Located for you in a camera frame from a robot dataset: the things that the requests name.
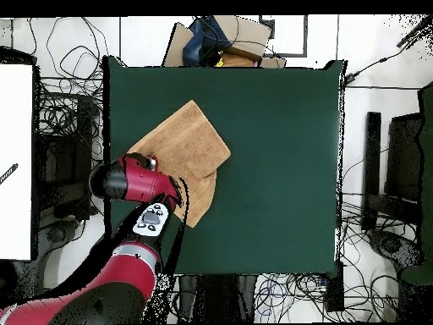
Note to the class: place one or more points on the orange terry towel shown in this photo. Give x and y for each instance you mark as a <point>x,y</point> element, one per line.
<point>189,142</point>

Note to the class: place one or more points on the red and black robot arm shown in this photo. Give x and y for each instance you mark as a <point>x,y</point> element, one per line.
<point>142,182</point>

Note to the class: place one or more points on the flat brown cardboard sheet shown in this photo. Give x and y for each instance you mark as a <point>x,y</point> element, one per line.
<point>177,44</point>

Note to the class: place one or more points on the black equipment stand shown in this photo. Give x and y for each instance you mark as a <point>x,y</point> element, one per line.
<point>64,162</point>

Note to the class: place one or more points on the white panel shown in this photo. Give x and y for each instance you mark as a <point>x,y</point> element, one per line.
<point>15,152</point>

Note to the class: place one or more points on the striped black rod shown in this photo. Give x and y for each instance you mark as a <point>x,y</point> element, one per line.
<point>9,173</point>

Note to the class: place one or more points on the blue garment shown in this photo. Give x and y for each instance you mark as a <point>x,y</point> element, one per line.
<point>199,44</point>

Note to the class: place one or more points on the dark green table cloth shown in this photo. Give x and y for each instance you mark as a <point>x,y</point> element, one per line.
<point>270,169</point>

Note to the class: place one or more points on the brown cardboard box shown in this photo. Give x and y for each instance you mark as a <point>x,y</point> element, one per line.
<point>247,34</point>

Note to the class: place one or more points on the black upright bar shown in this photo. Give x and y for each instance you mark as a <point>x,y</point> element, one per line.
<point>372,152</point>

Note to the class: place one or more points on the black box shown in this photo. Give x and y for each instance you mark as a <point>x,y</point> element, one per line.
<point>335,291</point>

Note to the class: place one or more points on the black pedestal leg with foot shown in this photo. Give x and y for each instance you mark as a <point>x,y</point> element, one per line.
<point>392,245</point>
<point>55,234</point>

